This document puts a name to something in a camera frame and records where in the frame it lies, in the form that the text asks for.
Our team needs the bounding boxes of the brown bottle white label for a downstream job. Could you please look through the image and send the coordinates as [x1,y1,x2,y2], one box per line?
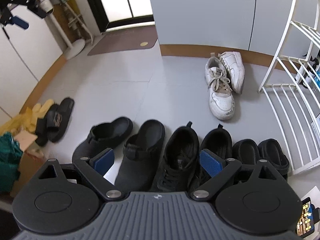
[295,52,310,83]
[304,57,318,88]

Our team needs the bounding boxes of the yellow rubber gloves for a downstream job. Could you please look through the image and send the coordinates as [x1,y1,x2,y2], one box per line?
[0,99,54,134]

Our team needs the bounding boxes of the brown door mat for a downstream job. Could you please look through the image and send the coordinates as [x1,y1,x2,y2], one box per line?
[87,25,158,56]

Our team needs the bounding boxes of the black lace-up sneaker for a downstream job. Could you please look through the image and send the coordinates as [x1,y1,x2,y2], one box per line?
[150,121,200,193]
[189,124,233,193]

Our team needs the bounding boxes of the white folded drying rack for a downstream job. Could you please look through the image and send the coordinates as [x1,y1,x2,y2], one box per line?
[51,0,96,47]

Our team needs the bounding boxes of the black smartphone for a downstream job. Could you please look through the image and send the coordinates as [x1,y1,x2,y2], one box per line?
[296,197,316,238]

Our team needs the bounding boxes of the green cloth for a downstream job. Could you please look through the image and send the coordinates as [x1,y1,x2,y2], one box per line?
[0,132,22,193]

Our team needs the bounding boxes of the black framed glass door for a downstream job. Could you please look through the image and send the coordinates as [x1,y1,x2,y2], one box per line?
[80,0,155,33]

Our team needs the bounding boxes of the white standing fan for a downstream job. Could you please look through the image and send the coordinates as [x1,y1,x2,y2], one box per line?
[32,0,86,60]

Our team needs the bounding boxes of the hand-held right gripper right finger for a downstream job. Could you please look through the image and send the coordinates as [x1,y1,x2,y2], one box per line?
[191,149,282,201]

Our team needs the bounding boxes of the black printed slide sandal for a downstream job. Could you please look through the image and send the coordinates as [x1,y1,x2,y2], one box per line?
[35,104,60,147]
[46,98,75,142]

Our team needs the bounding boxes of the black strapped clog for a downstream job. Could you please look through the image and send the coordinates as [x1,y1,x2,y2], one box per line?
[115,119,166,193]
[72,117,133,166]

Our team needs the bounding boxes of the brown cardboard piece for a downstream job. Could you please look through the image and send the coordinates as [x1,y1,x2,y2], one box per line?
[10,129,48,196]

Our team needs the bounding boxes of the white printed carton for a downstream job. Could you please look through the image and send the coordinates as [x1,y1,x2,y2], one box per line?
[311,115,320,133]

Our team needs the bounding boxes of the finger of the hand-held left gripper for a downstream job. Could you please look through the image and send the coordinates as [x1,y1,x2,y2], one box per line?
[0,7,29,30]

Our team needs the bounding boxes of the black chunky platform clog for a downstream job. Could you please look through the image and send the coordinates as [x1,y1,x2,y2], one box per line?
[232,139,262,181]
[257,139,290,178]

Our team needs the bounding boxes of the white shoe rack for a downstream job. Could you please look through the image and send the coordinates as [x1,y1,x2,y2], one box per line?
[259,0,320,175]

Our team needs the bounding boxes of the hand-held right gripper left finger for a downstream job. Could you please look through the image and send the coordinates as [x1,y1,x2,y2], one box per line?
[37,148,125,202]

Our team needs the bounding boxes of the white patterned sneaker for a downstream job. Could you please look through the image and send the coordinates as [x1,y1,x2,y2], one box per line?
[219,51,245,95]
[205,52,236,120]

